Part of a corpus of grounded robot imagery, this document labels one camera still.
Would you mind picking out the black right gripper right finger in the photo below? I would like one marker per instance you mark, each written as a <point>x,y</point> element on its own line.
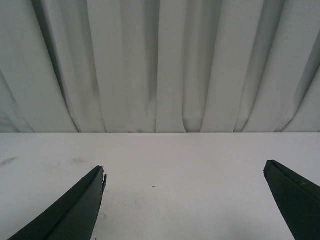
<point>297,198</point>

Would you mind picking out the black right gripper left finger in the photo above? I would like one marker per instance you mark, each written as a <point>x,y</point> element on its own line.
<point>73,216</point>

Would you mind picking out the white pleated curtain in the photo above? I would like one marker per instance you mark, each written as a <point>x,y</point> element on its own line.
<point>159,66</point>

